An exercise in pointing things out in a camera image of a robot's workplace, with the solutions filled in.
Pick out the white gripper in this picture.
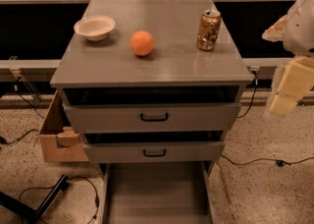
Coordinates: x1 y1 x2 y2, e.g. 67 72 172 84
262 16 314 116

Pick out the orange soda can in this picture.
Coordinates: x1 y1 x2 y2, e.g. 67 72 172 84
196 10 222 51

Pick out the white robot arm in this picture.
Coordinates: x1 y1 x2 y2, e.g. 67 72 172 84
262 0 314 120

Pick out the grey middle drawer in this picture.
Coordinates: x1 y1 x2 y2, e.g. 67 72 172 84
83 141 225 163

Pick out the grey drawer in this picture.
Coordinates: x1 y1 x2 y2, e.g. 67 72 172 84
64 103 240 134
83 141 225 163
99 161 217 224

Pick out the grey drawer cabinet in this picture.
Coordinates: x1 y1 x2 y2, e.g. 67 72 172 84
49 0 255 170

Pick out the grey top drawer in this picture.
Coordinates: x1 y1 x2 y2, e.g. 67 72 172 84
64 103 240 134

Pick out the grey bottom drawer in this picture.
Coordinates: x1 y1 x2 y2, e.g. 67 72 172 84
99 161 217 224

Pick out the orange fruit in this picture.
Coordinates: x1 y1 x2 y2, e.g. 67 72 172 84
131 30 154 56

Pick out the white paper bowl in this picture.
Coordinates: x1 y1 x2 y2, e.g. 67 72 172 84
74 16 116 41

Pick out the cardboard box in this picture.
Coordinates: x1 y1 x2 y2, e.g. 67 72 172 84
39 93 88 163

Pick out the black stand leg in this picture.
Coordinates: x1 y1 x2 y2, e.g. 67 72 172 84
0 175 69 224

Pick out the black cable behind cabinet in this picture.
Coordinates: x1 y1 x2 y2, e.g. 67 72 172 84
236 69 259 119

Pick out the black floor cable right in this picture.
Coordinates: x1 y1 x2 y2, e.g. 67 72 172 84
221 154 314 167

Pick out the black floor cable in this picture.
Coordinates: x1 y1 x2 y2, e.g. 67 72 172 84
18 176 100 224
221 154 314 167

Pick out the black floor cable left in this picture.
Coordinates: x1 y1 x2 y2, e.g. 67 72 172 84
18 176 100 224

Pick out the black cable far left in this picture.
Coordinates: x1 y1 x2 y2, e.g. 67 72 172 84
0 77 45 146

